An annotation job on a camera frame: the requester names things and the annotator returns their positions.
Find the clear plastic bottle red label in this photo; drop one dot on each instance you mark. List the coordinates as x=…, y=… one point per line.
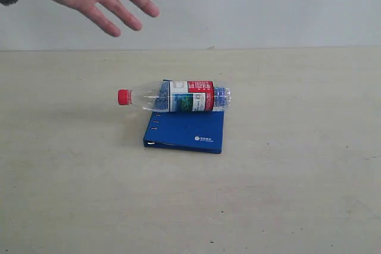
x=177, y=96

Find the blue ring binder notebook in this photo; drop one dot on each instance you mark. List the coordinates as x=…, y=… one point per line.
x=192, y=131

